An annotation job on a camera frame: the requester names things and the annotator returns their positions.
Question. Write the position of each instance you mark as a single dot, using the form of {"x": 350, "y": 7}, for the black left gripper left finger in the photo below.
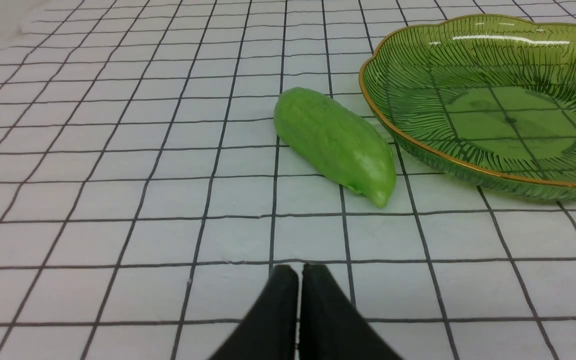
{"x": 268, "y": 331}

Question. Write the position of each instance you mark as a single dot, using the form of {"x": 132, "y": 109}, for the green glass leaf plate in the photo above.
{"x": 489, "y": 99}

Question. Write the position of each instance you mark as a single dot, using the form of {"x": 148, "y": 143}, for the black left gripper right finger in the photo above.
{"x": 330, "y": 327}

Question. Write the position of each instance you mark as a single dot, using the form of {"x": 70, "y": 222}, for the green cucumber toy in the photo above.
{"x": 338, "y": 143}

